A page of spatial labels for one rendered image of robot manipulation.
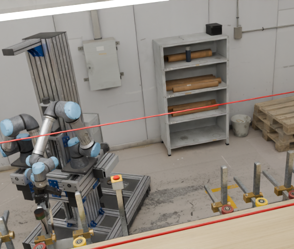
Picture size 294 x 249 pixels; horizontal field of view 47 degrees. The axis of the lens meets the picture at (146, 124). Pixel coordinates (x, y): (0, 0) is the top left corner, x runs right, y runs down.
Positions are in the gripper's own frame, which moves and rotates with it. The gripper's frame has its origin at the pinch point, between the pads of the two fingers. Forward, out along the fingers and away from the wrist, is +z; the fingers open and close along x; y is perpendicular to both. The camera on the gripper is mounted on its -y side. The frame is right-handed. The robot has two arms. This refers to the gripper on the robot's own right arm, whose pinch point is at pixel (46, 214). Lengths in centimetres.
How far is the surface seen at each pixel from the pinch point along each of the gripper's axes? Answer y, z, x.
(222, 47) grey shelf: 205, -54, -229
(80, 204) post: -32, -26, -29
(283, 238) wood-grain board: -80, -8, -145
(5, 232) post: -31.7, -16.6, 20.4
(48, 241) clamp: -32.5, -2.3, -3.5
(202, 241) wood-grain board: -68, -8, -99
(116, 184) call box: -34, -37, -54
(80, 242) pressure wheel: -46, -8, -26
